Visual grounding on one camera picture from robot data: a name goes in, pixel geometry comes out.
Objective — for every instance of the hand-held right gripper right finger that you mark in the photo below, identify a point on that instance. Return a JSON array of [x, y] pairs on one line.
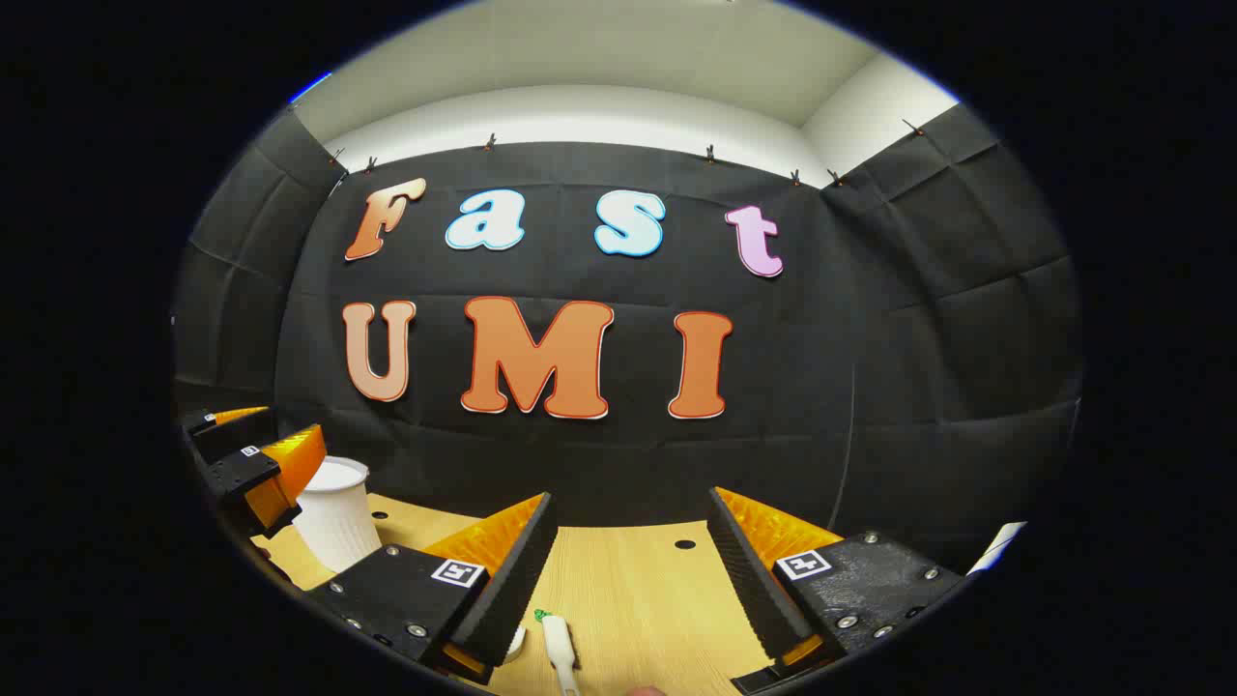
[[749, 580]]

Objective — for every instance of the row of backdrop clips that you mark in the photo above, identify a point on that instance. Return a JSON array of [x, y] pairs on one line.
[[490, 143]]

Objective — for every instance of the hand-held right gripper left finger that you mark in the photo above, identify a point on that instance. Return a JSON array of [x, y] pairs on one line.
[[507, 590]]

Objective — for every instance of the small white broom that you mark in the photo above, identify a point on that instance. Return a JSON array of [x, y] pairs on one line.
[[559, 643]]

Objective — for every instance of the white ribbed cup garbage bin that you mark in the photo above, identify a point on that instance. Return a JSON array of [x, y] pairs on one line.
[[333, 522]]

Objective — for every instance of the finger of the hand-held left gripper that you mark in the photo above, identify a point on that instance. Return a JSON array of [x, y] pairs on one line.
[[232, 440], [242, 476]]

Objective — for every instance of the wooden desktop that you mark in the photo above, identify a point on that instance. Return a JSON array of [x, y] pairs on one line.
[[638, 599]]

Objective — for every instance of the white sheet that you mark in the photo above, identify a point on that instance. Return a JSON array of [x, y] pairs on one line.
[[997, 546]]

